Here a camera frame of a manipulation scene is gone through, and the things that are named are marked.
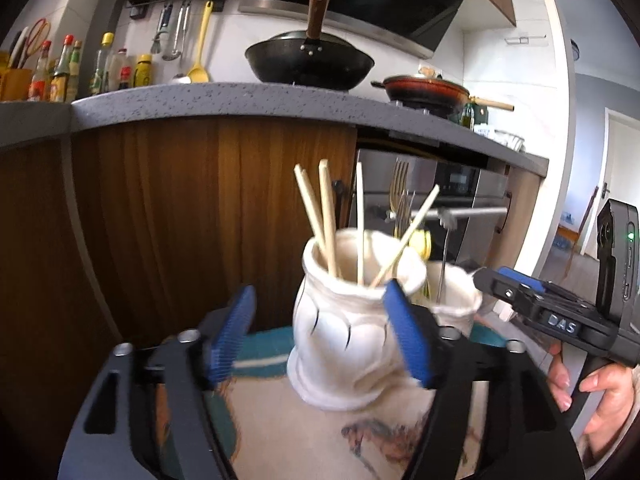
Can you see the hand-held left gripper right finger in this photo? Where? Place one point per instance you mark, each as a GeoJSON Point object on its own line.
{"type": "Point", "coordinates": [407, 335]}

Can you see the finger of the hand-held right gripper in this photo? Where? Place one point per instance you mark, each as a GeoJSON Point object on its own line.
{"type": "Point", "coordinates": [500, 287]}
{"type": "Point", "coordinates": [520, 276]}

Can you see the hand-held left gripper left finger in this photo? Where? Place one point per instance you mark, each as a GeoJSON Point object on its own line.
{"type": "Point", "coordinates": [230, 340]}

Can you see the small white ceramic utensil jar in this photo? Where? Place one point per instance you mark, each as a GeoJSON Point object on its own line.
{"type": "Point", "coordinates": [457, 300]}

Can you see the large white ceramic utensil jar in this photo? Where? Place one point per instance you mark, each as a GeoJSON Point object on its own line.
{"type": "Point", "coordinates": [340, 330]}

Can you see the person's right hand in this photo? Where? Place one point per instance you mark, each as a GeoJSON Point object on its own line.
{"type": "Point", "coordinates": [612, 390]}

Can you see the wooden chair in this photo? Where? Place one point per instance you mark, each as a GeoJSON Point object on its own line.
{"type": "Point", "coordinates": [582, 240]}

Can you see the white door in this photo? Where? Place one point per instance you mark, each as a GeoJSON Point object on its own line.
{"type": "Point", "coordinates": [620, 170]}

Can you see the silver fork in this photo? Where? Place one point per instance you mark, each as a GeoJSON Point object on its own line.
{"type": "Point", "coordinates": [407, 210]}

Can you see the white dish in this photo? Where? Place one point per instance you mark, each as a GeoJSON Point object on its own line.
{"type": "Point", "coordinates": [500, 139]}

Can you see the gold fork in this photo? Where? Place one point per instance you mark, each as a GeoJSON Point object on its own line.
{"type": "Point", "coordinates": [398, 180]}

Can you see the wooden kitchen counter cabinet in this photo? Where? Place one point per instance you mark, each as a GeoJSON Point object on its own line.
{"type": "Point", "coordinates": [150, 210]}

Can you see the steel built-in oven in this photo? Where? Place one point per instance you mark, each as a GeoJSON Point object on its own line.
{"type": "Point", "coordinates": [380, 180]}

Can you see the olive oil bottle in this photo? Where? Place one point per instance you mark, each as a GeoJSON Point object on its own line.
{"type": "Point", "coordinates": [467, 117]}

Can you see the red frying pan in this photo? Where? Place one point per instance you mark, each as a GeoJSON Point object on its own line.
{"type": "Point", "coordinates": [425, 91]}

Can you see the yellow slotted spoon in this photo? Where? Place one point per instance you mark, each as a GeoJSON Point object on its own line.
{"type": "Point", "coordinates": [198, 72]}

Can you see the steel skimmer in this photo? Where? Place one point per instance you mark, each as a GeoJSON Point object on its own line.
{"type": "Point", "coordinates": [172, 55]}

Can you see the row of condiment bottles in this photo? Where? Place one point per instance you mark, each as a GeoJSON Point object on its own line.
{"type": "Point", "coordinates": [60, 80]}

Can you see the wall towel bar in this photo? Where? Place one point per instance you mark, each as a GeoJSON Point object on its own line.
{"type": "Point", "coordinates": [525, 39]}

